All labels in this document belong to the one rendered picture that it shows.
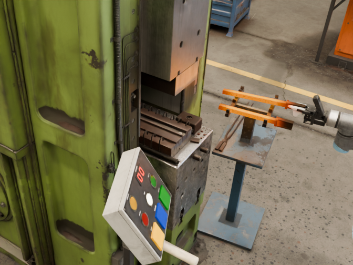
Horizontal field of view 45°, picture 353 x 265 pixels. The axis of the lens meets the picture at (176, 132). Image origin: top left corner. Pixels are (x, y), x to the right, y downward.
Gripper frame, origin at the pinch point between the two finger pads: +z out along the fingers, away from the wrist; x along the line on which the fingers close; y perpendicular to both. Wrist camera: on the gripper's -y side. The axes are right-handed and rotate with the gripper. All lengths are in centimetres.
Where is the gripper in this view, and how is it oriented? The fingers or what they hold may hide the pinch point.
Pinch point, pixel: (291, 104)
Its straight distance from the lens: 241.8
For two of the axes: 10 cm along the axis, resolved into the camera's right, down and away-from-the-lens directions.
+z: -9.2, -2.7, 2.8
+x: 3.9, -5.1, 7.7
